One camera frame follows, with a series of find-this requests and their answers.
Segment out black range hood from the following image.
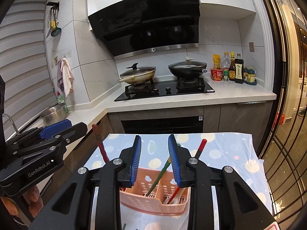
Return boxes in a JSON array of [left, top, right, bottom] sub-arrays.
[[87, 0, 201, 58]]

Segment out red chopstick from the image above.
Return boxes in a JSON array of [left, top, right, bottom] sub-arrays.
[[166, 139, 207, 205], [92, 124, 110, 163]]

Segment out black gas stove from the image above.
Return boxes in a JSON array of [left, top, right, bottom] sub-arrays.
[[114, 78, 215, 102]]

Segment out black built-in oven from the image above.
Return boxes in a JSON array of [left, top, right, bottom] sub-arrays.
[[119, 115, 204, 135]]

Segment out chrome faucet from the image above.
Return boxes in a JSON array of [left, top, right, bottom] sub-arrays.
[[2, 114, 20, 136]]

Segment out red instant noodle cup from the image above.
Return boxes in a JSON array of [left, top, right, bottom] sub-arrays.
[[210, 68, 224, 81]]

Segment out dark soy sauce bottle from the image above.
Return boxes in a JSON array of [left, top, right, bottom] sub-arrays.
[[234, 54, 244, 84]]

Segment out teal seasoning jar set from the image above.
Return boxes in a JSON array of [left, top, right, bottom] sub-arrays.
[[243, 67, 257, 86]]

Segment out glass wok lid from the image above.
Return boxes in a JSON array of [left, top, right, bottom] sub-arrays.
[[168, 56, 207, 69]]

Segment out glass pan lid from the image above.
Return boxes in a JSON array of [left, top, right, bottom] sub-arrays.
[[120, 62, 156, 76]]

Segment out person's left hand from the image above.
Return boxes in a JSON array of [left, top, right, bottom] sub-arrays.
[[1, 184, 44, 221]]

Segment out brown sauce bottle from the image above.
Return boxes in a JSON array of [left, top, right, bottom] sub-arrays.
[[229, 51, 237, 81]]

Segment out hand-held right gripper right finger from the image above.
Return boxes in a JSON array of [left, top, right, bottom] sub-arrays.
[[168, 134, 276, 230]]

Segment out purple hanging towel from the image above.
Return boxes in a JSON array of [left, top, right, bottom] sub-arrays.
[[57, 61, 65, 93]]

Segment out white window blind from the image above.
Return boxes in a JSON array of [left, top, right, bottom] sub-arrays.
[[0, 0, 59, 139]]

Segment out glass sliding door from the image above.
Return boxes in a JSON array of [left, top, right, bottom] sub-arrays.
[[254, 0, 307, 230]]

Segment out black wok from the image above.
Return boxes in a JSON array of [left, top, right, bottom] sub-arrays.
[[168, 65, 208, 81]]

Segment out pink perforated utensil holder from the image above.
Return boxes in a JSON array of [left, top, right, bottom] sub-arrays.
[[119, 168, 191, 215]]

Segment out clear plastic bottle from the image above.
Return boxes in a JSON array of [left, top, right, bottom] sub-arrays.
[[221, 52, 231, 71]]

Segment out beige frying pan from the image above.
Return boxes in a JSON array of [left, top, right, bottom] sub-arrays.
[[117, 69, 156, 86]]

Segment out blue dotted tablecloth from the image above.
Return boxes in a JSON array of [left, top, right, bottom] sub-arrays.
[[84, 132, 274, 230]]

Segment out white hanging towel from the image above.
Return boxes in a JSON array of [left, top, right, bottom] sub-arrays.
[[61, 57, 75, 98]]

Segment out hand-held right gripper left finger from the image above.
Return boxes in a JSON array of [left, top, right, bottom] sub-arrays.
[[31, 135, 142, 230]]

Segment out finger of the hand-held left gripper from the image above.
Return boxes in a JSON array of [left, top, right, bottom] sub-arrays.
[[5, 119, 73, 154], [12, 122, 88, 166]]

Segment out green dish soap bottle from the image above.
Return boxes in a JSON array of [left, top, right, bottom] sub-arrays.
[[56, 90, 69, 114]]

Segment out steel colander bowl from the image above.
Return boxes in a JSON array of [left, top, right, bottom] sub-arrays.
[[40, 103, 67, 127]]

